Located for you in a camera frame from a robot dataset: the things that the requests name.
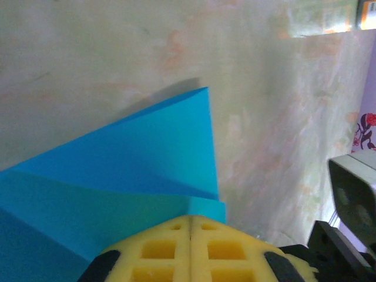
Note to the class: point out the small printed card packet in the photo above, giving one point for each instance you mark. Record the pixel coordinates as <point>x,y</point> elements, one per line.
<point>367,14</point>

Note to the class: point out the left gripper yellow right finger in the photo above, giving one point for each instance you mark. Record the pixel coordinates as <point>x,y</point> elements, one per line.
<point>252,258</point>

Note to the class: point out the blue paper sheet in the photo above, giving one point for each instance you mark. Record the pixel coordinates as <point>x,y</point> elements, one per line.
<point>132,161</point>

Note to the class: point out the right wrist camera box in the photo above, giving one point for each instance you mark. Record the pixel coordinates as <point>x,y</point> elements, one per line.
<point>355,188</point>

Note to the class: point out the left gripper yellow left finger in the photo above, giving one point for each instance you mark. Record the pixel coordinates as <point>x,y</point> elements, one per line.
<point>129,258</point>

